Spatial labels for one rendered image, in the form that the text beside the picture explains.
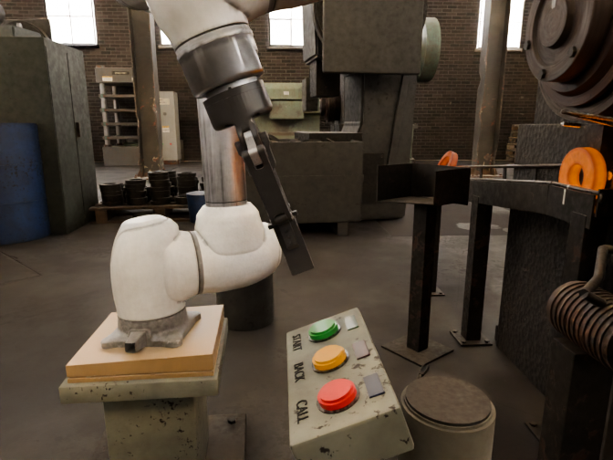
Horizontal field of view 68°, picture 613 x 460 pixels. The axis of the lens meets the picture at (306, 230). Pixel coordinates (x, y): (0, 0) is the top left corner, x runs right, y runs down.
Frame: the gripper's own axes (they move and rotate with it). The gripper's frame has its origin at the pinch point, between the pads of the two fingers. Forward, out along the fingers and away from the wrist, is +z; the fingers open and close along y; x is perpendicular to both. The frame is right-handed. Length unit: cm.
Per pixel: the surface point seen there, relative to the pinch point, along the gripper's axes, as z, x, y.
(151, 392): 27, 41, 31
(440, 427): 25.5, -9.1, -8.6
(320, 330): 11.6, 0.7, -1.4
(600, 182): 26, -74, 52
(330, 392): 11.6, 1.0, -15.5
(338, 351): 11.6, -0.9, -8.2
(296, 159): 14, -8, 294
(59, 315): 31, 123, 151
